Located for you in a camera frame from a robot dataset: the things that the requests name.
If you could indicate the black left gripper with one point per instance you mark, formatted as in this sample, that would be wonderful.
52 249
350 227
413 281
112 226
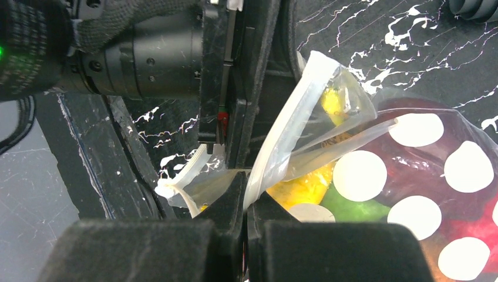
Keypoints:
186 56

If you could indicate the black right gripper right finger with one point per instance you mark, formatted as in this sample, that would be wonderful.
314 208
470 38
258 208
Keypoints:
281 248

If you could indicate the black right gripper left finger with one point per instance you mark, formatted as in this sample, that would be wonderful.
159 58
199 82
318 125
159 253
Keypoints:
209 247

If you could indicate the yellow fake banana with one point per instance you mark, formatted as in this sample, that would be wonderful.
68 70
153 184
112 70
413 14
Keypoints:
312 187

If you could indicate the clear zip top bag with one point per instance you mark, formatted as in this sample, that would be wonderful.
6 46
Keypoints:
303 138

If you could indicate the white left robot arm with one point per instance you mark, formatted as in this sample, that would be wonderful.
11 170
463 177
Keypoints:
39 37

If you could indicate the green fake pepper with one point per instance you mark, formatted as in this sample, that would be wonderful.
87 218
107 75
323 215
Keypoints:
346 210

